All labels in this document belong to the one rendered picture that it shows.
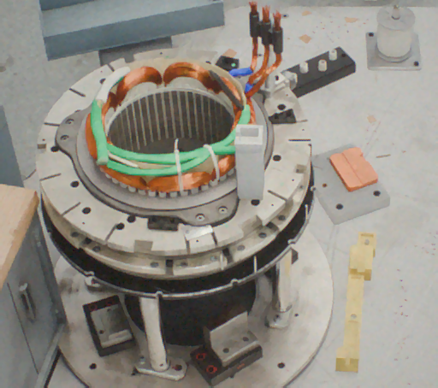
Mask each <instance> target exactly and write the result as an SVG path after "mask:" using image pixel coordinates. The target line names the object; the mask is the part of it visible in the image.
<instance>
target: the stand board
mask: <svg viewBox="0 0 438 388"><path fill-rule="evenodd" d="M39 203H40V201H39V199H38V196H37V192H36V190H33V189H27V188H22V187H17V186H12V185H0V290H1V289H2V287H3V283H4V281H5V280H6V277H7V275H8V272H9V270H10V268H11V266H12V263H13V261H14V259H15V257H16V255H17V251H18V249H19V248H20V246H21V242H22V240H23V238H24V237H25V235H26V232H27V228H28V227H29V225H30V223H31V220H32V218H33V216H34V214H35V210H36V208H37V207H38V206H39Z"/></svg>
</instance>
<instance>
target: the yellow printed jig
mask: <svg viewBox="0 0 438 388"><path fill-rule="evenodd" d="M375 253H376V232H358V243H357V246H355V245H352V246H350V259H349V274H348V289H347V294H346V318H345V334H344V348H337V349H336V363H335V371H337V370H338V371H343V372H354V373H358V364H359V342H360V341H361V323H362V306H363V287H364V280H371V274H372V257H375Z"/></svg>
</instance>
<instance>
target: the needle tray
mask: <svg viewBox="0 0 438 388"><path fill-rule="evenodd" d="M36 4H37V8H38V15H39V19H40V24H41V29H42V33H43V38H44V45H45V49H46V52H45V54H46V58H47V61H53V60H57V59H62V58H66V57H71V56H76V55H80V54H85V53H89V52H94V51H98V55H99V61H100V67H103V66H105V65H107V66H108V68H109V69H110V62H114V61H116V60H119V59H122V58H123V59H124V61H125V62H126V63H129V62H135V60H134V57H133V55H136V54H139V53H144V52H149V51H154V50H160V49H170V48H173V46H172V38H171V36H176V35H181V34H186V32H194V31H199V30H204V29H208V28H213V27H218V26H225V18H224V3H223V0H36Z"/></svg>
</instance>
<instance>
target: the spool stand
mask: <svg viewBox="0 0 438 388"><path fill-rule="evenodd" d="M392 18H393V19H395V20H398V19H399V18H400V6H399V5H398V4H395V5H394V6H393V16H392ZM376 42H377V32H366V33H365V47H366V54H367V66H368V69H369V70H396V71H420V70H422V68H423V64H422V59H421V55H420V46H419V36H418V33H417V32H413V33H412V37H411V46H412V53H411V56H410V57H409V58H407V59H406V60H404V61H401V62H387V61H384V60H383V59H381V58H380V57H379V56H377V53H376V52H375V44H376Z"/></svg>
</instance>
